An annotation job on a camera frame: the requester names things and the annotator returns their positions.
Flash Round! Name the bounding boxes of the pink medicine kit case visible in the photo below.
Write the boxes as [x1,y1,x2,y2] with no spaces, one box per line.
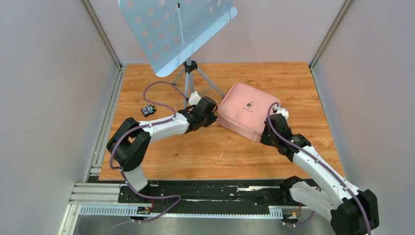
[216,83,281,142]

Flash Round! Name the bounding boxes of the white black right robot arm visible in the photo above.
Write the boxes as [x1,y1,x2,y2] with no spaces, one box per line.
[260,114,380,235]

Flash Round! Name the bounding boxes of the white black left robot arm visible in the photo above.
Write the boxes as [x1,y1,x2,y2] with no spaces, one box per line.
[106,95,218,202]

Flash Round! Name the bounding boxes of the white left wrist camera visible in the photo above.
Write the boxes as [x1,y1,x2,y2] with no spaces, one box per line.
[187,91,202,106]

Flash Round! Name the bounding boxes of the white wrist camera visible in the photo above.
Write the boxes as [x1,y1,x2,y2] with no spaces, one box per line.
[273,107,289,120]
[187,91,202,106]

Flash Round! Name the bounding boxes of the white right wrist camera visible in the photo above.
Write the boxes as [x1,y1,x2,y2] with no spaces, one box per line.
[273,107,289,120]

